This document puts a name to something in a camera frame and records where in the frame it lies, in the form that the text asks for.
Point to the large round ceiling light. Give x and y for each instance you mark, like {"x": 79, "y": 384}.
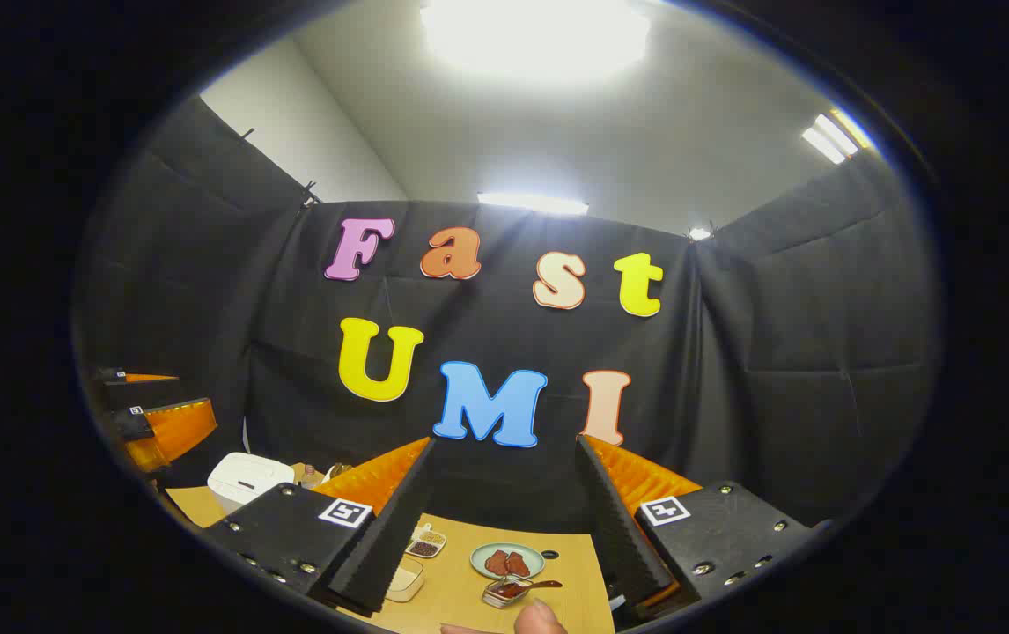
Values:
{"x": 535, "y": 35}

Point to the brown wooden spoon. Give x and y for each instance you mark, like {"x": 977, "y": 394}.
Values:
{"x": 540, "y": 585}

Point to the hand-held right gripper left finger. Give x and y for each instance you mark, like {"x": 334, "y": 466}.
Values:
{"x": 381, "y": 546}

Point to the black backdrop cloth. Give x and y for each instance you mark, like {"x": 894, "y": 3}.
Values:
{"x": 777, "y": 370}

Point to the white divided bean dish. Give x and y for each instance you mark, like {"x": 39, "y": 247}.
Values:
{"x": 427, "y": 541}

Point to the red meat slice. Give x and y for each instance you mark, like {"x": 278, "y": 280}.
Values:
{"x": 496, "y": 563}
{"x": 518, "y": 564}

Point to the pale green plate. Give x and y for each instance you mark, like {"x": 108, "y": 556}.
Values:
{"x": 480, "y": 561}

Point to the white rice cooker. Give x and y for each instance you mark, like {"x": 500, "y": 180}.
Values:
{"x": 245, "y": 475}

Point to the cream tray of rice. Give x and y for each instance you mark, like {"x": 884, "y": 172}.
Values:
{"x": 405, "y": 581}

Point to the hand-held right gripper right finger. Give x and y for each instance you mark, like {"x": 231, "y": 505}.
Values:
{"x": 619, "y": 537}

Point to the ceiling light panel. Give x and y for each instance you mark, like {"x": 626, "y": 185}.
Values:
{"x": 533, "y": 203}
{"x": 830, "y": 139}

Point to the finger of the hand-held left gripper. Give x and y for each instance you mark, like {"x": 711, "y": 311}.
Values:
{"x": 179, "y": 431}
{"x": 148, "y": 378}

